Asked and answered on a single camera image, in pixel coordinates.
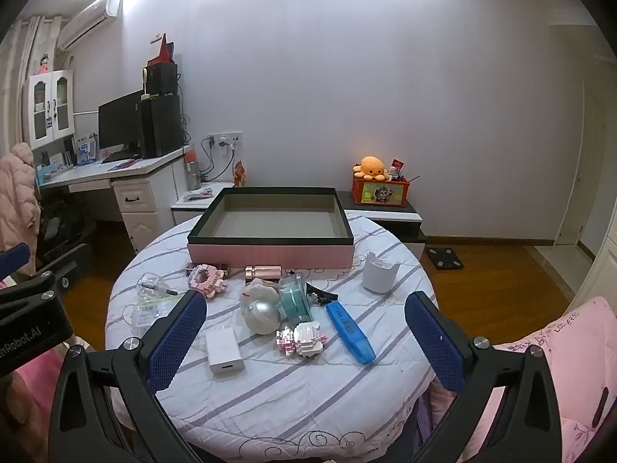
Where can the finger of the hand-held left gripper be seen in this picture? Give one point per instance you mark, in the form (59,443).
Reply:
(13,256)
(62,270)

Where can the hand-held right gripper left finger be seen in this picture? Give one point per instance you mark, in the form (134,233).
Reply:
(176,337)

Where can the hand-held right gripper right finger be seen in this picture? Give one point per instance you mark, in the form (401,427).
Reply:
(434,342)

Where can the clear plastic bag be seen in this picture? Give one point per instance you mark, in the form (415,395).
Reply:
(144,313)

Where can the white charger plug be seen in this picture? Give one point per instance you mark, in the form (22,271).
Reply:
(223,354)

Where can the pink block donut toy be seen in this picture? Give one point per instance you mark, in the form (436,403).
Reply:
(207,279)

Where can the white cup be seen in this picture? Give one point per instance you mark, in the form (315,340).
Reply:
(378,275)

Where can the teal tape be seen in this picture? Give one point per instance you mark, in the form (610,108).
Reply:
(294,299)

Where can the large pink black-rimmed box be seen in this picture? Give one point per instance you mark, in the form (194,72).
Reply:
(270,255)

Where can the white pink block toy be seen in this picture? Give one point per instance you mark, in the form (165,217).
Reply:
(303,337)

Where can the black office chair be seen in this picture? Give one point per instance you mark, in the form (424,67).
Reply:
(58,226)

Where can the black pen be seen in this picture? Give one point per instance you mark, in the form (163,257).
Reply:
(166,291)

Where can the pink cloth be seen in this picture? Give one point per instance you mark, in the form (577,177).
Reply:
(31,381)

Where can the pink jacket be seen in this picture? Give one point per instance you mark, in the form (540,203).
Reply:
(17,197)

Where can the blue pen-shaped device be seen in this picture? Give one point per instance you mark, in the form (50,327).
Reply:
(349,330)

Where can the black bathroom scale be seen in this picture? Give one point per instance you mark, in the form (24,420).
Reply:
(446,256)

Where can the silver ball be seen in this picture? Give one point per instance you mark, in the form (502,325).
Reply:
(261,317)

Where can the pale pink shell case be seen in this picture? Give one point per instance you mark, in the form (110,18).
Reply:
(255,292)

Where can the white desk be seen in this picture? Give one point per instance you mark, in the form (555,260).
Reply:
(140,212)

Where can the row of books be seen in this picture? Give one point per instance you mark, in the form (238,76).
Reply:
(53,161)

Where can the rose gold tube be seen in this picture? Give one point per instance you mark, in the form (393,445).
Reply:
(262,272)

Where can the blue white box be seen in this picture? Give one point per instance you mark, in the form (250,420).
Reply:
(86,150)

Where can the pink booklet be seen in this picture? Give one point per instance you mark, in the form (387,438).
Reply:
(126,165)

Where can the black hair clip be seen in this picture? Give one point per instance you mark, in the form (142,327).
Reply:
(320,294)

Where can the low white cabinet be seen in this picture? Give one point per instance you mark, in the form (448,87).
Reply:
(185,214)

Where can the striped white tablecloth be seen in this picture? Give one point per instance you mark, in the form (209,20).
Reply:
(289,395)

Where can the black keyboard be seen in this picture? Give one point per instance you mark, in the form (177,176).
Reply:
(120,156)

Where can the black low cabinet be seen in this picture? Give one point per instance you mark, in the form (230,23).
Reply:
(385,214)

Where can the pink printed packet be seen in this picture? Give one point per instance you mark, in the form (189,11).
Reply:
(200,195)

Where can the pink quilt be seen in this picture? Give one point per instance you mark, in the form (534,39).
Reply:
(578,371)

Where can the white glass-door cabinet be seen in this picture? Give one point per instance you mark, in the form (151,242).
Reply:
(52,106)

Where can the black computer monitor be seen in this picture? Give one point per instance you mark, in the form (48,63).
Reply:
(120,123)

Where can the red printed storage box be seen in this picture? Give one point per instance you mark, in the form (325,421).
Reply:
(381,193)

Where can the bottle with orange cap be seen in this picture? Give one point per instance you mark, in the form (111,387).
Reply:
(194,173)

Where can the light curtain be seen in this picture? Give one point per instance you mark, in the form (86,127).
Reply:
(19,82)

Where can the black computer tower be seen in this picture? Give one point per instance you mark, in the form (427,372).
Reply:
(161,125)

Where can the orange snack bag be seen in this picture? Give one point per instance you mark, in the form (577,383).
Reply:
(239,173)

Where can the red white snack packet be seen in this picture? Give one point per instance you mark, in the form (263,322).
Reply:
(397,165)

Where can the orange octopus plush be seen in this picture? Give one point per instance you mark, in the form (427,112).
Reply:
(371,166)

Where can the small pink doll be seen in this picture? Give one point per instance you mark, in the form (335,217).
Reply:
(45,64)

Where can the black speaker box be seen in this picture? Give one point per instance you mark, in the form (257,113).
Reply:
(161,79)

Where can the red paper bag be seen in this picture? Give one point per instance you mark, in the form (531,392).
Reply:
(165,53)

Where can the white air conditioner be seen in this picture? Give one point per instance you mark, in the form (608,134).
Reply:
(89,21)

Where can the white wall outlet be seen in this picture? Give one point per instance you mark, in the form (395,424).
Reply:
(231,136)

